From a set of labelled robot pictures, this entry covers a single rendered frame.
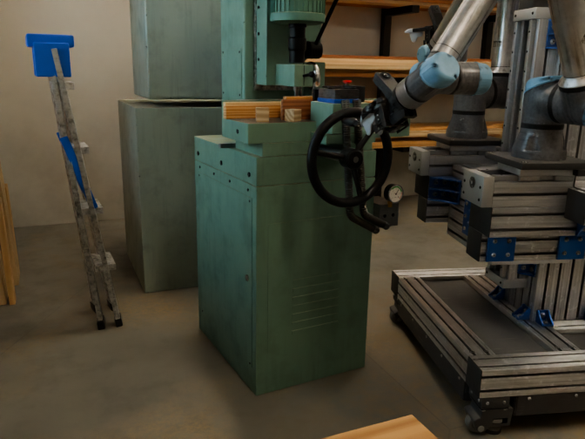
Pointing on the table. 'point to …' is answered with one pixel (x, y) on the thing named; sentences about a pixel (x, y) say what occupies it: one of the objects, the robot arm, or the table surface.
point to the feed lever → (319, 38)
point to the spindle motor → (298, 11)
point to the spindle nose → (297, 43)
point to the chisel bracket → (293, 76)
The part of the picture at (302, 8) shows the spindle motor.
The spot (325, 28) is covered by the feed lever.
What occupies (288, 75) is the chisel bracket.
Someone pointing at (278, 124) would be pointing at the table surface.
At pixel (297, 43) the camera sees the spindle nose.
